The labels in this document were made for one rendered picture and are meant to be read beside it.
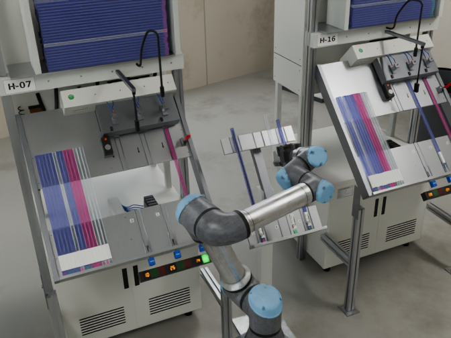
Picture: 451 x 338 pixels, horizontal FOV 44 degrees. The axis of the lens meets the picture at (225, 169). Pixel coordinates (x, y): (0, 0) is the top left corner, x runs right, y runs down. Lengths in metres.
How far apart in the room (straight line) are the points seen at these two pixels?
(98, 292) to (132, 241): 0.50
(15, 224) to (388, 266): 2.45
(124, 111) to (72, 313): 0.99
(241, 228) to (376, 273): 1.81
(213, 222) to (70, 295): 1.18
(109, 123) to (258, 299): 0.97
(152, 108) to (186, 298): 1.03
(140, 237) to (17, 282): 1.36
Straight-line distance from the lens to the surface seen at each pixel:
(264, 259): 2.64
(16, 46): 2.52
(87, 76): 2.42
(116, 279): 2.71
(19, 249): 3.79
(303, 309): 3.10
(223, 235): 1.68
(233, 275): 1.97
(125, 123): 2.40
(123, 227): 2.31
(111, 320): 2.86
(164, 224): 2.33
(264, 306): 1.95
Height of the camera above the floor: 2.07
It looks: 28 degrees down
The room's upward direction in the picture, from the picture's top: 1 degrees counter-clockwise
